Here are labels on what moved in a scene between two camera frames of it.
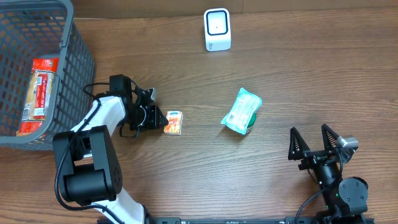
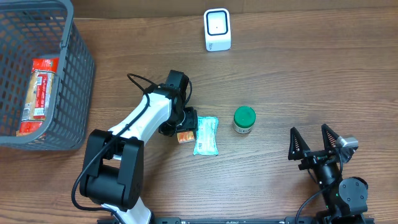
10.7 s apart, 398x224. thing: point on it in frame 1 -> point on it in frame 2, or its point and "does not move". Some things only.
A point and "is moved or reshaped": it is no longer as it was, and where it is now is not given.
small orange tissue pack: [175, 125] is moved or reshaped
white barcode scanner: [217, 24] does not move
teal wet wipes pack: [242, 111] -> [206, 140]
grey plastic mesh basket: [37, 29] does not move
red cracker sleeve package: [39, 96] does not move
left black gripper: [148, 116] -> [190, 119]
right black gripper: [317, 156] does not move
